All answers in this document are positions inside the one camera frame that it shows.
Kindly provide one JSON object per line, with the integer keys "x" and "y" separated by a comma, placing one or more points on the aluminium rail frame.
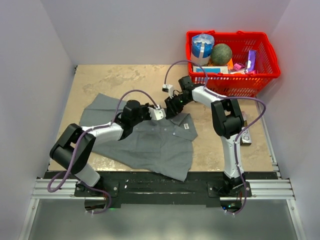
{"x": 270, "y": 214}

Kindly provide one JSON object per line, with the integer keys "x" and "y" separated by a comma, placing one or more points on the white shirt label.
{"x": 186, "y": 126}

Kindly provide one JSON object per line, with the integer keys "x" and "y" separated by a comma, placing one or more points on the orange packet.
{"x": 230, "y": 63}

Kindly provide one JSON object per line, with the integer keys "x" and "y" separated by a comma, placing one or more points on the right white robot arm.
{"x": 227, "y": 120}

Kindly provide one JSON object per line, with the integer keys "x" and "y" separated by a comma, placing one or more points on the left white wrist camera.
{"x": 156, "y": 114}

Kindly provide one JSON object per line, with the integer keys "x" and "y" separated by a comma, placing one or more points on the pink small packet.
{"x": 238, "y": 67}

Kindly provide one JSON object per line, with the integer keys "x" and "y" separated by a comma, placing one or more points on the purple snack packet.
{"x": 251, "y": 62}

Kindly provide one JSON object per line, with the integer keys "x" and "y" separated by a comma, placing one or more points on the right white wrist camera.
{"x": 169, "y": 89}

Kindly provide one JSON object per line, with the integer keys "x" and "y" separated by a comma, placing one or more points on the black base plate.
{"x": 147, "y": 188}

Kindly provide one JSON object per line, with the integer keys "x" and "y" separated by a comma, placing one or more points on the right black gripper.
{"x": 172, "y": 110}

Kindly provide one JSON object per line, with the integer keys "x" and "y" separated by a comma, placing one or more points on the white blue box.
{"x": 211, "y": 69}

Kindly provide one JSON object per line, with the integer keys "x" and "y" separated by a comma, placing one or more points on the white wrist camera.
{"x": 156, "y": 114}
{"x": 169, "y": 89}

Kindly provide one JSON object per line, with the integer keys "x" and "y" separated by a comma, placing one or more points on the red plastic basket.
{"x": 266, "y": 63}

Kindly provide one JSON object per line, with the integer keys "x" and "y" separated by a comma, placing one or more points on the green round ball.
{"x": 221, "y": 54}

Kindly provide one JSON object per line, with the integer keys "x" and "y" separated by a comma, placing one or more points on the dark long box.
{"x": 245, "y": 139}

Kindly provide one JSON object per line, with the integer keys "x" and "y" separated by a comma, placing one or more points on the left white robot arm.
{"x": 74, "y": 146}

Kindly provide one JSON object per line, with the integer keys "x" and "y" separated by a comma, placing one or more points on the grey button shirt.
{"x": 164, "y": 147}

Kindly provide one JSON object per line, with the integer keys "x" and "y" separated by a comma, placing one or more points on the blue white wrapped roll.
{"x": 201, "y": 48}

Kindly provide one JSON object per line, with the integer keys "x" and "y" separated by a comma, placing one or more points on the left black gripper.
{"x": 145, "y": 107}

